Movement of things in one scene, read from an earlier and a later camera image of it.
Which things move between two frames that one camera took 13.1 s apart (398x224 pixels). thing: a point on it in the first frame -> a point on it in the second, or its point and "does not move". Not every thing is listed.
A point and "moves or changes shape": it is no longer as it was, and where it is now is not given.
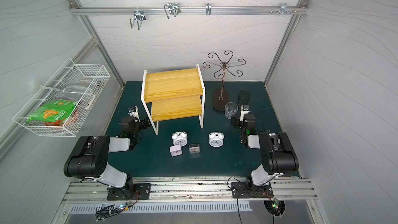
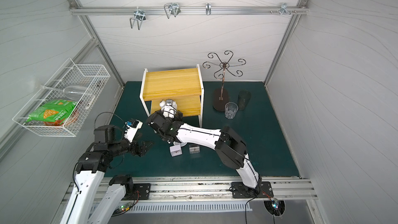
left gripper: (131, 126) -> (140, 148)
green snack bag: (54, 111) does not move
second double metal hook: (172, 8) does not move
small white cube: (175, 150) does not move
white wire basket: (62, 107) does not move
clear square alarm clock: (194, 149) does not move
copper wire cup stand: (221, 99) does not move
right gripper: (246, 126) -> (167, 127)
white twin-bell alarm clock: (216, 139) moves or changes shape
